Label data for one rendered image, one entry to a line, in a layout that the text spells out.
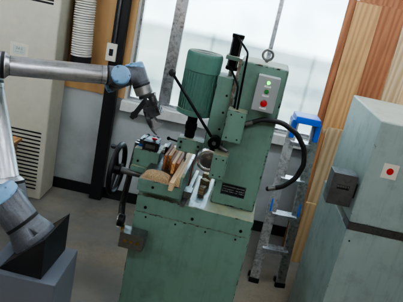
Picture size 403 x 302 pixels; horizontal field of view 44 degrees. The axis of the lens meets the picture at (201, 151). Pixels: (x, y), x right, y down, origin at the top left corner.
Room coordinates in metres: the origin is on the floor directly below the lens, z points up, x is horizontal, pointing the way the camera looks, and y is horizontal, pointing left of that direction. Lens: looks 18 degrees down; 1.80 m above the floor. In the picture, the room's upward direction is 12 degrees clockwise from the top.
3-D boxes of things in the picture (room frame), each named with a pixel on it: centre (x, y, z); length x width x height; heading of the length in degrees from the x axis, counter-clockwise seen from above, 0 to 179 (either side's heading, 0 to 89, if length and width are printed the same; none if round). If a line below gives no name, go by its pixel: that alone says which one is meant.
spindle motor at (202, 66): (2.42, 0.08, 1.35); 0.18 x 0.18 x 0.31
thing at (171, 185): (2.37, 0.08, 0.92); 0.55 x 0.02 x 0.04; 176
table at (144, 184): (2.46, 0.18, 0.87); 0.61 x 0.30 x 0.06; 176
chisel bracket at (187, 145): (2.41, 0.06, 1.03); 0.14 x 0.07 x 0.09; 86
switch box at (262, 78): (2.25, -0.23, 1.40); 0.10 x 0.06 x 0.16; 86
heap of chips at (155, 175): (2.21, 0.18, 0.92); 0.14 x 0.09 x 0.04; 86
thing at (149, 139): (2.46, 0.27, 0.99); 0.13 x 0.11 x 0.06; 176
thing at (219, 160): (2.25, -0.09, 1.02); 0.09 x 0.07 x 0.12; 176
